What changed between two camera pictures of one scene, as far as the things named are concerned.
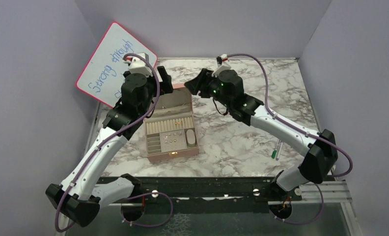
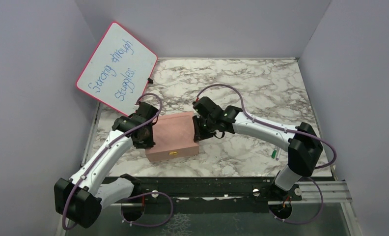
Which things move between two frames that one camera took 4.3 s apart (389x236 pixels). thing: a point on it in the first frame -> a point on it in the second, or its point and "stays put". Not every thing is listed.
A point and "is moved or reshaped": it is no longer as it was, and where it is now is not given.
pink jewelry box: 171,132 is moved or reshaped
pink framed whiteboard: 102,76 stays put
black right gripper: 200,83 -> 199,135
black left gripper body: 152,86 -> 148,142
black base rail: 208,191 stays put
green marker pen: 274,151 stays put
